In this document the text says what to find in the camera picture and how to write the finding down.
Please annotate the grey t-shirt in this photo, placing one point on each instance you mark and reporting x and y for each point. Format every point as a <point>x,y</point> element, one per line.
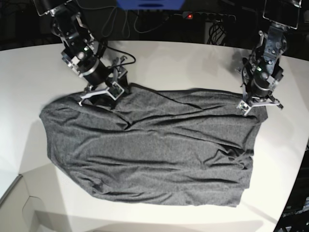
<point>187,147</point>

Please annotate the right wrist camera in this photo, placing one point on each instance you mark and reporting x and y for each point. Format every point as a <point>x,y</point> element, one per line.
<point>115,91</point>

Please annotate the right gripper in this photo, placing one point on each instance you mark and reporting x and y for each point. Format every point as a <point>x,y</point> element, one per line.
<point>79,52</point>

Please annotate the blue box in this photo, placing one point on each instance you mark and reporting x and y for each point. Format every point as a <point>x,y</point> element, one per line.
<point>150,4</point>

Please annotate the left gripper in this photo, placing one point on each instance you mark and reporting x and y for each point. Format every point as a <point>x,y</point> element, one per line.
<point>261,71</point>

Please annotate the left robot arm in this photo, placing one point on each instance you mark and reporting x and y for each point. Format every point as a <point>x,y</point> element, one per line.
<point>279,12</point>

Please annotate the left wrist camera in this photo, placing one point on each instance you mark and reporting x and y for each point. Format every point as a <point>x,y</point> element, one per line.
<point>244,107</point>

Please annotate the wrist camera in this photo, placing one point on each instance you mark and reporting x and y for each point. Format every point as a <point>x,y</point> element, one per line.
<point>115,91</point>
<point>244,107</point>

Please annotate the black power strip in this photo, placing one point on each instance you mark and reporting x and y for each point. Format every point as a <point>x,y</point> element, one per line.
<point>208,17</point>

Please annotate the grey cardboard box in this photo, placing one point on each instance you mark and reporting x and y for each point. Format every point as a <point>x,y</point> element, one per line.
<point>22,212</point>

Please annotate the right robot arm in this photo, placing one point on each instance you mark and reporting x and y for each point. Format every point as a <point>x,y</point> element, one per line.
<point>67,11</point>

